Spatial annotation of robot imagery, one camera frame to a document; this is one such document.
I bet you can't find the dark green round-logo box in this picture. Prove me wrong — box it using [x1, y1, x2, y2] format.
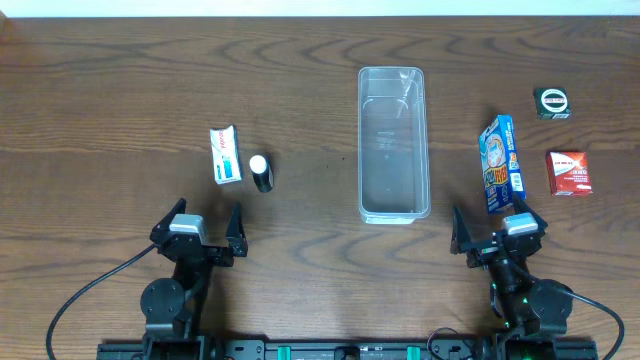
[533, 87, 571, 120]

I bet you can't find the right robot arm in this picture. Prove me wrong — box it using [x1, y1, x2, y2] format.
[450, 197, 572, 346]

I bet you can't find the dark bottle white cap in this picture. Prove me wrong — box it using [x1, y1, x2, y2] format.
[249, 154, 274, 193]

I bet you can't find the blue Kool Fever box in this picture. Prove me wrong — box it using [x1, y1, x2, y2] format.
[478, 115, 526, 214]

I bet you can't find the red medicine box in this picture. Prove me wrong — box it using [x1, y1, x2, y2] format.
[546, 151, 593, 196]

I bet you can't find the clear plastic container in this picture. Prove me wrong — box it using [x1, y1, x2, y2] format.
[358, 66, 431, 225]

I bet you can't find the black mounting rail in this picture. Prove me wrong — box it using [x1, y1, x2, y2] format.
[96, 338, 598, 360]

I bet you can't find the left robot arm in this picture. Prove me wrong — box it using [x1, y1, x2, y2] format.
[140, 199, 248, 340]

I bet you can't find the white Panadol box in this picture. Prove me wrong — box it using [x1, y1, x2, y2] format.
[210, 125, 242, 185]

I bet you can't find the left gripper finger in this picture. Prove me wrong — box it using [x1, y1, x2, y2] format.
[150, 198, 187, 244]
[225, 203, 248, 257]

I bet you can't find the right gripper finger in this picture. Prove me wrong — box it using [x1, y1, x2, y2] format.
[513, 195, 548, 232]
[450, 206, 472, 254]

